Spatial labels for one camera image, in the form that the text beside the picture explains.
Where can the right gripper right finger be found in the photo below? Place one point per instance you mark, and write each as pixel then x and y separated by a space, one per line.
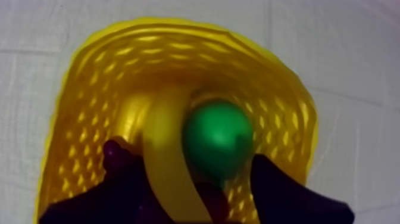
pixel 287 197

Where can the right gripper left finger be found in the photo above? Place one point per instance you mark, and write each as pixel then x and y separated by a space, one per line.
pixel 115 194

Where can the yellow toy banana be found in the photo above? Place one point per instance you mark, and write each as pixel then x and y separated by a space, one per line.
pixel 168 162

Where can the yellow plastic basket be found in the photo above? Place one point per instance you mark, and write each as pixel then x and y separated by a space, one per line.
pixel 100 103

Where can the green toy pear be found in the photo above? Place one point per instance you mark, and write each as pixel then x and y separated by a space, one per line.
pixel 218 137

